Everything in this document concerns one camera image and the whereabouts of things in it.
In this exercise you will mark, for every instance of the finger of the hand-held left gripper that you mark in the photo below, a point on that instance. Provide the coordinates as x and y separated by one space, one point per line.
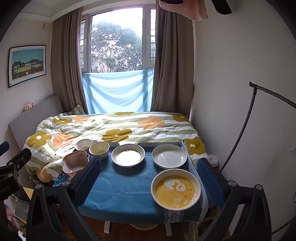
4 148
19 157

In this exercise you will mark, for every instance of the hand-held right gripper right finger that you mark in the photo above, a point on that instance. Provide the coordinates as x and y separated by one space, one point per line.
208 183

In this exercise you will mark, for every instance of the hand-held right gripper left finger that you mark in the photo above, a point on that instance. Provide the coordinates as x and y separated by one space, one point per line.
92 176

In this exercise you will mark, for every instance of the pink square dish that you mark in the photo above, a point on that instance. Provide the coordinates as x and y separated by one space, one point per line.
74 162

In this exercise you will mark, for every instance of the yellow bear plate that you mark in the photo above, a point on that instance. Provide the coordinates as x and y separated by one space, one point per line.
175 190

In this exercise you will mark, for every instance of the deep white plate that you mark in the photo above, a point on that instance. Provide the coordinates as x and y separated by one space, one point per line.
128 157

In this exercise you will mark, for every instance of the yellow cloth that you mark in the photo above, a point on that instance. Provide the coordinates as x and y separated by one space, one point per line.
27 193

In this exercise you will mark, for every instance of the crumpled white paper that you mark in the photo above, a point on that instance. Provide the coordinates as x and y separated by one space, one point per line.
212 159

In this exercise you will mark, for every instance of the cream bowl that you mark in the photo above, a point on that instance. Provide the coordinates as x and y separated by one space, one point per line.
99 148

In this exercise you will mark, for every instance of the patterned blue white cloth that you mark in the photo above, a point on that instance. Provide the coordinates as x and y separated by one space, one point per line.
61 180

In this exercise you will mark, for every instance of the small white bowl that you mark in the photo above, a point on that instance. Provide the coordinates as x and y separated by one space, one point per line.
82 146

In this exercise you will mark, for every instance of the blue tablecloth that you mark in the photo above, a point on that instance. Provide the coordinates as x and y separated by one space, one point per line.
127 185

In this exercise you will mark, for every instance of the grey headboard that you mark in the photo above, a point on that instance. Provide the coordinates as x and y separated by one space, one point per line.
34 115

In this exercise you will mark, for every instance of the small toy figure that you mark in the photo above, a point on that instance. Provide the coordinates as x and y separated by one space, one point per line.
28 107

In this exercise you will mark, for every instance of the patterned pillow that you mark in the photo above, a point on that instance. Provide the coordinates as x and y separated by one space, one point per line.
77 110

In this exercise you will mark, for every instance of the floral blanket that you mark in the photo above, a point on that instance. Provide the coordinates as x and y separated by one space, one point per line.
138 125

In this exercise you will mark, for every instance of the light blue window cloth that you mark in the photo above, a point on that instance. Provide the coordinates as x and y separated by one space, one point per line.
115 92

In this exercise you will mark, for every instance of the brown curtain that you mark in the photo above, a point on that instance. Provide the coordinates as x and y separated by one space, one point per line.
67 69
173 69

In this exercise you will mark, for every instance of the black curved stand pole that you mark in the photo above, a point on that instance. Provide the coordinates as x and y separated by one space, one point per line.
254 91

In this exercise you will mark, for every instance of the window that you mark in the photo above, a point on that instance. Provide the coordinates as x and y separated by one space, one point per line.
115 46

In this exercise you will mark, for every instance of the pink hanging cloth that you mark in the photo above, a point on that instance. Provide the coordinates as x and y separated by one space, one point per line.
185 9

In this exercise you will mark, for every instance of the dark fan blade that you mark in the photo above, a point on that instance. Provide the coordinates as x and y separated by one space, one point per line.
222 7

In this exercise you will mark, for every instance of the framed wall picture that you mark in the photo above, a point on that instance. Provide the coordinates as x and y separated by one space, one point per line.
26 64

